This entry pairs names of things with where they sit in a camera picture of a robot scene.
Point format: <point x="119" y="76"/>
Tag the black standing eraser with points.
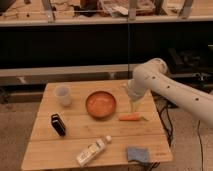
<point x="58" y="124"/>

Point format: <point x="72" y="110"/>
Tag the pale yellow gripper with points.
<point x="135" y="105"/>

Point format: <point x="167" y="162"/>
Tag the orange carrot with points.
<point x="132" y="117"/>

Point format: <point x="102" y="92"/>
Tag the translucent plastic cup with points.
<point x="62" y="94"/>

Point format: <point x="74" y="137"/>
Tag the blue folded cloth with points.
<point x="136" y="154"/>

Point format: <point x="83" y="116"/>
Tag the clear plastic bottle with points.
<point x="93" y="150"/>

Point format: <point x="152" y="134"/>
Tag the long metal shelf rail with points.
<point x="24" y="76"/>

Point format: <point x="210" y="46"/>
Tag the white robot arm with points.
<point x="152" y="75"/>

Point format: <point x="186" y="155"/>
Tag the orange wooden bowl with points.
<point x="100" y="104"/>

